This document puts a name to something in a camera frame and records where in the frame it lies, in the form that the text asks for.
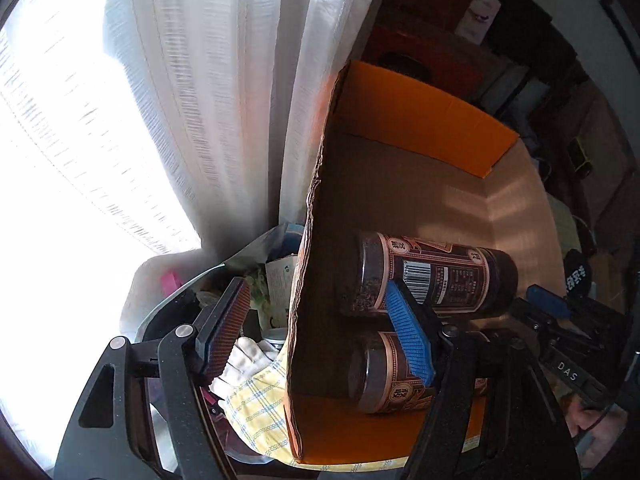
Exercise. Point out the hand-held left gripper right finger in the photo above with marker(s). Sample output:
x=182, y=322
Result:
x=410, y=335

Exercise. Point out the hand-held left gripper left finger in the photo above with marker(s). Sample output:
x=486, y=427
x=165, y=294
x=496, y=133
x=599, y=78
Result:
x=227, y=330

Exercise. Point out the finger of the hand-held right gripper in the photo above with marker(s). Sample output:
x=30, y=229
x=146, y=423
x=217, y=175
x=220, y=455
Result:
x=547, y=300

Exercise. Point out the black eye mask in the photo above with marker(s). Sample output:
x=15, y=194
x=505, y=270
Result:
x=577, y=270

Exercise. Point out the brown labelled canister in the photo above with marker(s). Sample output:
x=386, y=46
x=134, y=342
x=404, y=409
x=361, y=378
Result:
x=380, y=370
x=450, y=270

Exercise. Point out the orange cardboard box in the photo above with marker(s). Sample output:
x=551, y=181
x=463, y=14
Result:
x=400, y=185

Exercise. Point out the white knit glove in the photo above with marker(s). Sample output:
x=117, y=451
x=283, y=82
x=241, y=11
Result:
x=245, y=357

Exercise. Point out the white paper container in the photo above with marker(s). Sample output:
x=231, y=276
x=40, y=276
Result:
x=277, y=285

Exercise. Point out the pink object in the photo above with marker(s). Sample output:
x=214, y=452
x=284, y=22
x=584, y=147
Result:
x=170, y=282

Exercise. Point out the translucent plastic bag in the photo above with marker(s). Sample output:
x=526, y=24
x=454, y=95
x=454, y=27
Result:
x=250, y=250

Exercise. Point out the yellow plaid cloth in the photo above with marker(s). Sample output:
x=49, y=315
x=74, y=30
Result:
x=255, y=410

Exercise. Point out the green box-shaped device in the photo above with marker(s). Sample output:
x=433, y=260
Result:
x=582, y=157

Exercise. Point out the white sheer curtain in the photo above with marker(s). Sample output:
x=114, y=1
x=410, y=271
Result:
x=200, y=85

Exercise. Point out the black speaker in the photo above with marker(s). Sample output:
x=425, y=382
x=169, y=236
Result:
x=525, y=30

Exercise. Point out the red gift bag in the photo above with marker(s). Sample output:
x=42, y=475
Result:
x=400, y=45

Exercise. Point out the white tissue pack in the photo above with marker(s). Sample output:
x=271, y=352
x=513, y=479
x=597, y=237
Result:
x=477, y=15

